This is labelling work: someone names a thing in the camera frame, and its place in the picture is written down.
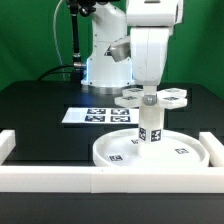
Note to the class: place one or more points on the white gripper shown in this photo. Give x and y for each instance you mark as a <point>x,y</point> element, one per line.
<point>148,54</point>

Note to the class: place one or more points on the white cross table base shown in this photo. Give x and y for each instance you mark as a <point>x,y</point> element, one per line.
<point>171,98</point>

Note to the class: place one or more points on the white round table top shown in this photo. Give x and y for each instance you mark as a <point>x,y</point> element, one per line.
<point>123,149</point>

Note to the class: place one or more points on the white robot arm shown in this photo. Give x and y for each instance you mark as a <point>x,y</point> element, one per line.
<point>104,75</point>

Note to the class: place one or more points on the white marker sheet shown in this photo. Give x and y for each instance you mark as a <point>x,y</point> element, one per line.
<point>78,115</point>

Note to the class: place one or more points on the white fence right bar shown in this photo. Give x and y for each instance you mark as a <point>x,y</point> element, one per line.
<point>214,147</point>

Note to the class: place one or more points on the white fence bar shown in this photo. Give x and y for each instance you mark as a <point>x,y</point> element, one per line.
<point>110,180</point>
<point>214,147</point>
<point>7,144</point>

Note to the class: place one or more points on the white fence front bar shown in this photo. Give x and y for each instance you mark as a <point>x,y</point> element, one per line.
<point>110,180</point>

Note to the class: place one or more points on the white fence left bar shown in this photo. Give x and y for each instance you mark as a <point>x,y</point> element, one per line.
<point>7,144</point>

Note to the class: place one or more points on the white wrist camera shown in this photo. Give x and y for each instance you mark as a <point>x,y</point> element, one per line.
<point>120,49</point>

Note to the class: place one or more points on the black camera pole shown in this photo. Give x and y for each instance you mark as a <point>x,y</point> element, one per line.
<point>84,8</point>

